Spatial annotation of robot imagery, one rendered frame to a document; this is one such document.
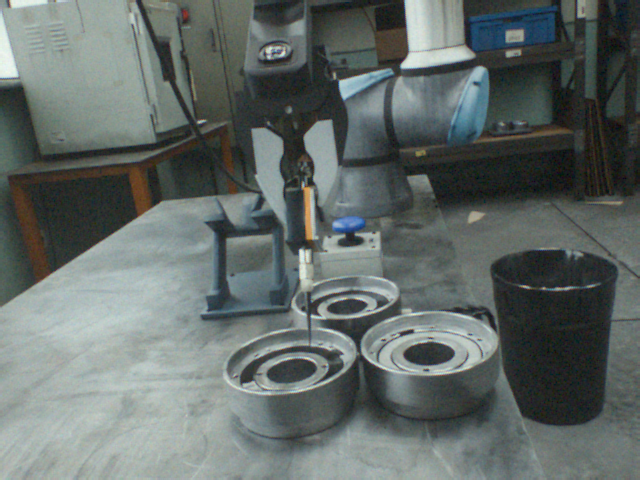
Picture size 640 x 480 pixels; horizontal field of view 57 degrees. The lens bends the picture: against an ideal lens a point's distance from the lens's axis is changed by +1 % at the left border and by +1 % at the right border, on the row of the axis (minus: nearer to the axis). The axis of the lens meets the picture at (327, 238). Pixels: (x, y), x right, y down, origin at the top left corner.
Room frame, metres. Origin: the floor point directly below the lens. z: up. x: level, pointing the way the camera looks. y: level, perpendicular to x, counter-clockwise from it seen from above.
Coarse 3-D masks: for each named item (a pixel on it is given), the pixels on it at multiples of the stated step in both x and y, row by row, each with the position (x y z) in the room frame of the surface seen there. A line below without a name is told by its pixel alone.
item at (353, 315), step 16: (320, 288) 0.57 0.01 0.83; (336, 288) 0.57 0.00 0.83; (352, 288) 0.57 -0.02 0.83; (368, 288) 0.56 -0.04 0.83; (384, 288) 0.55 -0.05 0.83; (304, 304) 0.54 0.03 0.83; (336, 304) 0.54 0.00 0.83; (352, 304) 0.54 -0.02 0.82; (368, 304) 0.52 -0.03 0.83; (400, 304) 0.51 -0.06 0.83; (304, 320) 0.49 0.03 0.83; (320, 320) 0.48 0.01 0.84; (336, 320) 0.47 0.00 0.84; (352, 320) 0.47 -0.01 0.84; (368, 320) 0.48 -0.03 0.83; (384, 320) 0.48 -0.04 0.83; (352, 336) 0.47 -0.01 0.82
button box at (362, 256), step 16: (336, 240) 0.70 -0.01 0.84; (352, 240) 0.67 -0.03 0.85; (368, 240) 0.68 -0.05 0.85; (320, 256) 0.65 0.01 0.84; (336, 256) 0.65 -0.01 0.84; (352, 256) 0.65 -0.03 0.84; (368, 256) 0.64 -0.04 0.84; (336, 272) 0.65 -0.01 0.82; (352, 272) 0.65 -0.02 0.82; (368, 272) 0.64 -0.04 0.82
